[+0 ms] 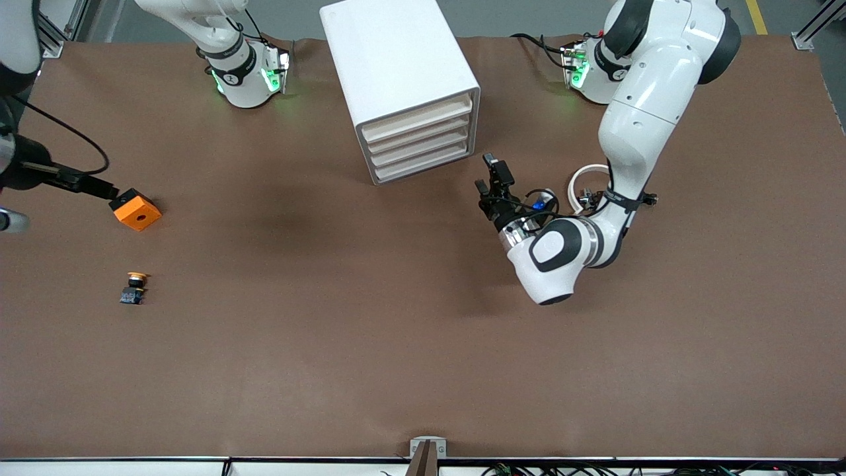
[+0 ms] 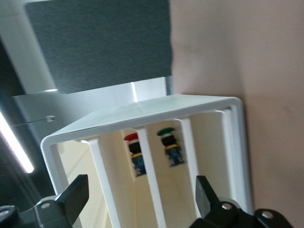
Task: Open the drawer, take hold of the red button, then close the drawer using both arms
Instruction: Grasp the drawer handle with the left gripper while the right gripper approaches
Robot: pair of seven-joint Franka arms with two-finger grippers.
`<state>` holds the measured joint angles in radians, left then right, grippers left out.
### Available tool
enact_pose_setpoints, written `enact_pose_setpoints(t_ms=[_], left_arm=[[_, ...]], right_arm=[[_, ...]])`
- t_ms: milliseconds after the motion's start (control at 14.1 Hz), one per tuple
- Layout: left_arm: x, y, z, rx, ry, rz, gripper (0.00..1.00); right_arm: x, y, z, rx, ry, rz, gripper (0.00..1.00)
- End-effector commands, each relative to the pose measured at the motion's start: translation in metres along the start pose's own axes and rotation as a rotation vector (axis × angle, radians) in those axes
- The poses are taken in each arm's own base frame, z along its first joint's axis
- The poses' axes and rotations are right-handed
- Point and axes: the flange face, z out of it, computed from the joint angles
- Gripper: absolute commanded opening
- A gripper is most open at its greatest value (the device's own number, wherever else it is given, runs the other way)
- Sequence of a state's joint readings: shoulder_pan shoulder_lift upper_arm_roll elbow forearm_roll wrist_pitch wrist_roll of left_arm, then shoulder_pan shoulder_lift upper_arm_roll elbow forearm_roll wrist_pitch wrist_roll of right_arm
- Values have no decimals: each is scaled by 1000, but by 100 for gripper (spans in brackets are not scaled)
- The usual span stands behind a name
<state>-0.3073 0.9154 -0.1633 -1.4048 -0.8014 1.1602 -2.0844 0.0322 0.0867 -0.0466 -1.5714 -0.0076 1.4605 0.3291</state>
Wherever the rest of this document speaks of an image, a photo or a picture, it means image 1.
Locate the yellow push button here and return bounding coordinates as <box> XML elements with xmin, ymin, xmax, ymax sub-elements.
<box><xmin>119</xmin><ymin>271</ymin><xmax>149</xmax><ymax>306</ymax></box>

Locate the orange and black box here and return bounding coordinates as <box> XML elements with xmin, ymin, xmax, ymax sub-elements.
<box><xmin>108</xmin><ymin>188</ymin><xmax>163</xmax><ymax>232</ymax></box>

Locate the brown table cover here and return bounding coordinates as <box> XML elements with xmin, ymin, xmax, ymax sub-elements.
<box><xmin>0</xmin><ymin>34</ymin><xmax>846</xmax><ymax>460</ymax></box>

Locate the black table edge strip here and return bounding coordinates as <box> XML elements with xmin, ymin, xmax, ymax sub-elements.
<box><xmin>0</xmin><ymin>455</ymin><xmax>846</xmax><ymax>463</ymax></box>

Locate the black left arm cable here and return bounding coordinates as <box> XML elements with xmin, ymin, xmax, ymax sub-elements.
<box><xmin>519</xmin><ymin>155</ymin><xmax>648</xmax><ymax>232</ymax></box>

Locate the white curved plastic ring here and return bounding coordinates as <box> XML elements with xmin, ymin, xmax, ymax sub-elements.
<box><xmin>570</xmin><ymin>164</ymin><xmax>612</xmax><ymax>216</ymax></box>

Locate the aluminium frame profile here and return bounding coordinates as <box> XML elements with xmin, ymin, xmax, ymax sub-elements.
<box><xmin>792</xmin><ymin>0</ymin><xmax>846</xmax><ymax>52</ymax></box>
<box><xmin>36</xmin><ymin>12</ymin><xmax>67</xmax><ymax>59</ymax></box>

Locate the black left base cable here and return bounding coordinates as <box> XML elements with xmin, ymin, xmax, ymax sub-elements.
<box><xmin>511</xmin><ymin>32</ymin><xmax>576</xmax><ymax>70</ymax></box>

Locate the black base cable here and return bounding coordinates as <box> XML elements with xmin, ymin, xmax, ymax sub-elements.
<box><xmin>511</xmin><ymin>32</ymin><xmax>576</xmax><ymax>70</ymax></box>
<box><xmin>218</xmin><ymin>5</ymin><xmax>295</xmax><ymax>50</ymax></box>

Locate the grey frame post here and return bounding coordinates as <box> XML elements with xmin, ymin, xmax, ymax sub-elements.
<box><xmin>63</xmin><ymin>0</ymin><xmax>106</xmax><ymax>44</ymax></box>

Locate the black right base cable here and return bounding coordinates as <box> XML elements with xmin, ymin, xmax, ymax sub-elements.
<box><xmin>218</xmin><ymin>5</ymin><xmax>295</xmax><ymax>50</ymax></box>

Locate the grey metal bracket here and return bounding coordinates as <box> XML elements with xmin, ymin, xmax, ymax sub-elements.
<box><xmin>409</xmin><ymin>436</ymin><xmax>447</xmax><ymax>459</ymax></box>

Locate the tangled cable bundle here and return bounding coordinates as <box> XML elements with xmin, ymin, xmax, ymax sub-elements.
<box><xmin>479</xmin><ymin>461</ymin><xmax>846</xmax><ymax>476</ymax></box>

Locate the brown post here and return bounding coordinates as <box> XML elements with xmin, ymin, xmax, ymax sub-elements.
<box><xmin>404</xmin><ymin>441</ymin><xmax>440</xmax><ymax>476</ymax></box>

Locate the white table rail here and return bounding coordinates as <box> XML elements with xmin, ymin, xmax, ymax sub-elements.
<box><xmin>0</xmin><ymin>461</ymin><xmax>846</xmax><ymax>476</ymax></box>

